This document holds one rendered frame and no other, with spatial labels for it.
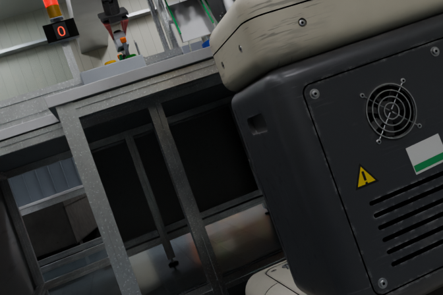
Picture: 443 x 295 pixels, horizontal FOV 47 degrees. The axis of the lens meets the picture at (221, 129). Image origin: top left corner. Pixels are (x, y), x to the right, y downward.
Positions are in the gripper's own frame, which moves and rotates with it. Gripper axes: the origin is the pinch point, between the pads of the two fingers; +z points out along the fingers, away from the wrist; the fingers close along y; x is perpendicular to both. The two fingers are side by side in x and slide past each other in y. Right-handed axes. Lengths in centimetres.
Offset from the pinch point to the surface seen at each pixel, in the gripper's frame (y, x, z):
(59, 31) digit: 19.5, -13.9, -2.7
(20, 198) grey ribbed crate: 74, -127, 143
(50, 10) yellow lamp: 19.6, -19.6, -9.8
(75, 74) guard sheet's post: 18.9, -8.3, 13.4
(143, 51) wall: -180, -838, 386
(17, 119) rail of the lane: 42.5, 25.3, 7.2
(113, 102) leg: 16, 63, -8
